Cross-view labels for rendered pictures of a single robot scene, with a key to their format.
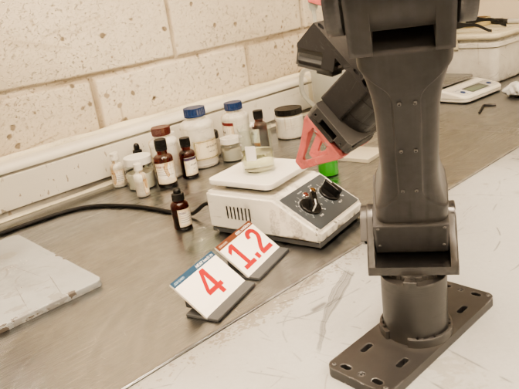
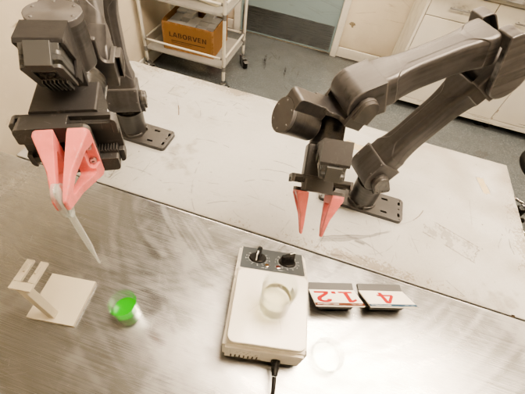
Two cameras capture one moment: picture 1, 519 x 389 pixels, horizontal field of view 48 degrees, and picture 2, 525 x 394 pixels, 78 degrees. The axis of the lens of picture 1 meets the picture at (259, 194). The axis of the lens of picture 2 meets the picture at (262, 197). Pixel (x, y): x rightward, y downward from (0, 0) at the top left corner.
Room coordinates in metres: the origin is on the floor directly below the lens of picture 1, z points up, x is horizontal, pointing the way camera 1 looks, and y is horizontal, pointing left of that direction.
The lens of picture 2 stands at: (1.01, 0.12, 1.50)
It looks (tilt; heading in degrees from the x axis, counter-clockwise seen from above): 51 degrees down; 230
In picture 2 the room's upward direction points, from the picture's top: 10 degrees clockwise
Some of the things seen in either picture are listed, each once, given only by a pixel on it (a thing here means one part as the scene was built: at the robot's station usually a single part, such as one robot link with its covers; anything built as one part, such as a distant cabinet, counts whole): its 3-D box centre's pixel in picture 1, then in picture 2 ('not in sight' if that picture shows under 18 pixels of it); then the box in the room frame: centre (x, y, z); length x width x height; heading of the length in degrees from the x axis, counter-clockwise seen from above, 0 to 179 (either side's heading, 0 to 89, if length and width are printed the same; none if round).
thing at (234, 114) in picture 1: (235, 126); not in sight; (1.33, 0.03, 0.96); 0.06 x 0.06 x 0.11
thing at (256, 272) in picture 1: (252, 248); (334, 294); (0.71, 0.02, 0.92); 0.09 x 0.06 x 0.04; 149
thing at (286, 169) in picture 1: (260, 171); (269, 307); (0.85, -0.01, 0.98); 0.12 x 0.12 x 0.01; 52
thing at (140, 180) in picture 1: (140, 179); not in sight; (1.08, 0.22, 0.93); 0.03 x 0.03 x 0.07
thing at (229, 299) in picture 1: (214, 284); (385, 295); (0.63, 0.07, 0.92); 0.09 x 0.06 x 0.04; 149
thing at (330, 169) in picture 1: (327, 159); (126, 309); (1.05, -0.14, 0.93); 0.04 x 0.04 x 0.06
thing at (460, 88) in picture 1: (442, 87); not in sight; (1.61, -0.55, 0.92); 0.26 x 0.19 x 0.05; 37
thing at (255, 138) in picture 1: (256, 147); (275, 297); (0.85, -0.01, 1.02); 0.06 x 0.05 x 0.08; 4
